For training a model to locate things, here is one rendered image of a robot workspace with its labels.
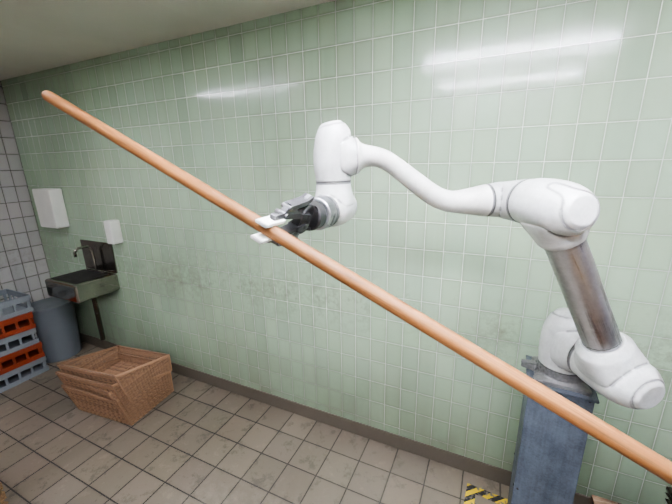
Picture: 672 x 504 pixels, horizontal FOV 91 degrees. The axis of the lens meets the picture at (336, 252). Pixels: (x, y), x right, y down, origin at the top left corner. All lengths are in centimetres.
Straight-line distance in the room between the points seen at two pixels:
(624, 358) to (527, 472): 70
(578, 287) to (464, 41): 119
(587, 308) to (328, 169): 82
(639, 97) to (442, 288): 112
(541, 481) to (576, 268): 98
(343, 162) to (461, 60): 103
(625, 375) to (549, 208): 58
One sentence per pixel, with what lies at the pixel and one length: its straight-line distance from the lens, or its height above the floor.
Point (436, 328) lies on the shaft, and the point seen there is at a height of 153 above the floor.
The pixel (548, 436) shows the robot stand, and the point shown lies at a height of 79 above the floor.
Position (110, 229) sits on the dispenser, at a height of 131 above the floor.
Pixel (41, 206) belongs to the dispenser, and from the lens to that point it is 415.
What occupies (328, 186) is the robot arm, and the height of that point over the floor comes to 175.
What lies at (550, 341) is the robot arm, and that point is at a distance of 148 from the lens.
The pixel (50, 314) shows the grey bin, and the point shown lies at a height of 50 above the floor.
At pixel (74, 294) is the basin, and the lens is 351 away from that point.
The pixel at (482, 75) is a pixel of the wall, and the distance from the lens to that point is 181.
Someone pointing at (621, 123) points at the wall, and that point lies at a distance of 183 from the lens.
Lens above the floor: 181
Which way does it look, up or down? 15 degrees down
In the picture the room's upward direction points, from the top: 1 degrees counter-clockwise
